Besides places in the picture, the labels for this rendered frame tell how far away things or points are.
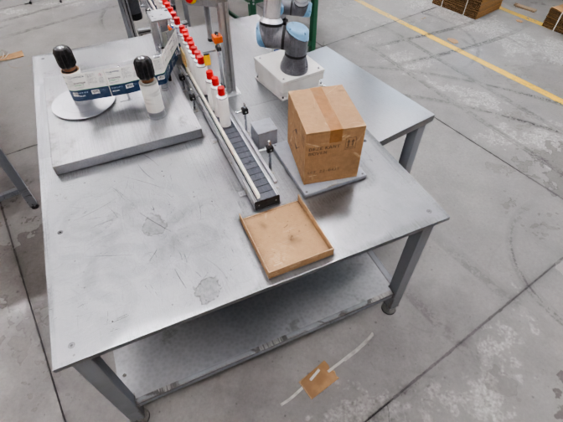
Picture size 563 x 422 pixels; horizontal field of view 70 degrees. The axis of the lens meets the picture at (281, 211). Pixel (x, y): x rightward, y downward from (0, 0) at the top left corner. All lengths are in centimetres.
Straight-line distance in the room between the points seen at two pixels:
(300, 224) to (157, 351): 93
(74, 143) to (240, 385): 140
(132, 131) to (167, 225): 59
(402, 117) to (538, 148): 180
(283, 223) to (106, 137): 96
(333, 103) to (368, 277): 97
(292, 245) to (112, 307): 66
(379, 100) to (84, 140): 150
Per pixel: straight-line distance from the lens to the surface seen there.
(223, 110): 191
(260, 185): 166
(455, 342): 241
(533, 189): 339
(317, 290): 213
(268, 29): 216
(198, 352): 201
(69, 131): 217
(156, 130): 203
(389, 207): 170
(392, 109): 224
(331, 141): 158
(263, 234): 155
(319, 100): 171
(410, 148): 235
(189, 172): 183
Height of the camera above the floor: 205
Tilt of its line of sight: 49 degrees down
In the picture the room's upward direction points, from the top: straight up
